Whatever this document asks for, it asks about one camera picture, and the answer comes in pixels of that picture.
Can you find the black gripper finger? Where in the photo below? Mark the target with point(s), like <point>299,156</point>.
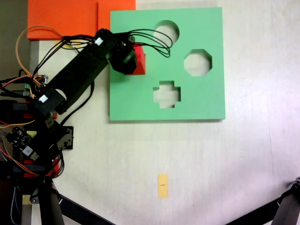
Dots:
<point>124,65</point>

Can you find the grey black tripod leg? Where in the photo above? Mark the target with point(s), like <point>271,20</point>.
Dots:
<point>288,208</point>

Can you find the thick black tripod leg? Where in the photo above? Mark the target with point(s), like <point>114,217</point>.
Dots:
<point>50,211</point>

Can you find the large orange foam block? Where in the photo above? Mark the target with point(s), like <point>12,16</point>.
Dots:
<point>58,16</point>

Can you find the yellow tape strip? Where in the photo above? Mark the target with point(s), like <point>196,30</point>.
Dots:
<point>58,45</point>
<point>26,199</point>

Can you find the red square block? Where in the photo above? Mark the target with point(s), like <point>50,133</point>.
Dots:
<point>141,63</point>

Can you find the yellow tape with black mark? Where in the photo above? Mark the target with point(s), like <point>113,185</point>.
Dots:
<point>162,189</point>

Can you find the red printed base bracket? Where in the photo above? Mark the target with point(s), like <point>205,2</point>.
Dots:
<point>55,162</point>
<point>28,115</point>

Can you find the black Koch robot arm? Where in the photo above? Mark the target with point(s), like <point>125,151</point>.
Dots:
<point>79,68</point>

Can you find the circuit board with green terminal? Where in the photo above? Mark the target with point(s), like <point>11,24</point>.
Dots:
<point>37,80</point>

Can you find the black circuit board red LED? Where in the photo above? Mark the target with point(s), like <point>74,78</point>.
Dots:
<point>18,138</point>

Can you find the green shape sorter board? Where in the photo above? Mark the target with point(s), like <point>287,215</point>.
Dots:
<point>206,105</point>

